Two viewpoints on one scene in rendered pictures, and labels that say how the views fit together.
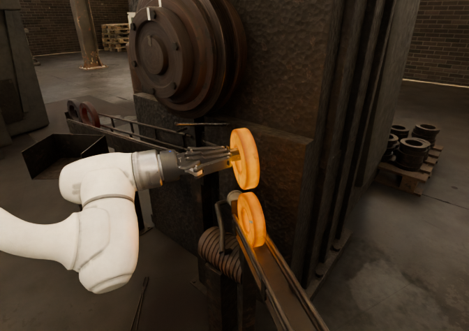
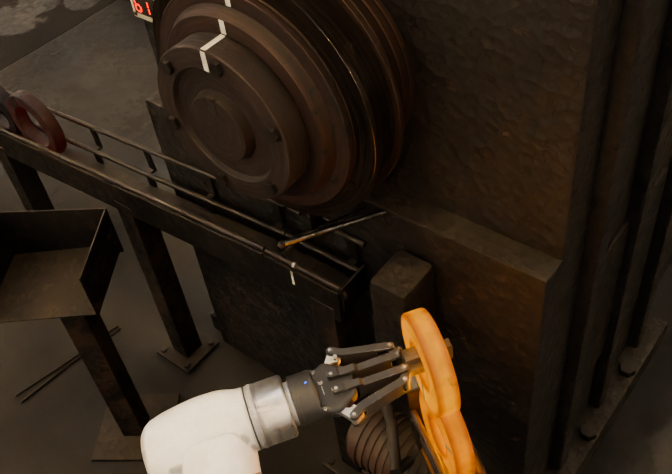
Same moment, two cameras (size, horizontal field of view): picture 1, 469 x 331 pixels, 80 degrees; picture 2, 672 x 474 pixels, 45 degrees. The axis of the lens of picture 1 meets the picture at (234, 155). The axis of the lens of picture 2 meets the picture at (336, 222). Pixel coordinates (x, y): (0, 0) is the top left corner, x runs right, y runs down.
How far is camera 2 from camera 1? 0.65 m
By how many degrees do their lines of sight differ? 18
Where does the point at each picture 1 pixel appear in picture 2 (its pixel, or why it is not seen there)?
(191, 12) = (296, 59)
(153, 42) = (221, 113)
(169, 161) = (308, 404)
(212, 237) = (373, 432)
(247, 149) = (437, 372)
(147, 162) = (274, 413)
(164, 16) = (242, 80)
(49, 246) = not seen: outside the picture
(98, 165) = (200, 434)
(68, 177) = (158, 457)
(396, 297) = not seen: outside the picture
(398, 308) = not seen: outside the picture
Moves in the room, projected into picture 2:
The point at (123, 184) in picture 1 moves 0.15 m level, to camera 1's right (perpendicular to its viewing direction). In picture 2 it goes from (245, 457) to (358, 448)
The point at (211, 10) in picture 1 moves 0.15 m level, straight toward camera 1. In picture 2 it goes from (338, 62) to (350, 128)
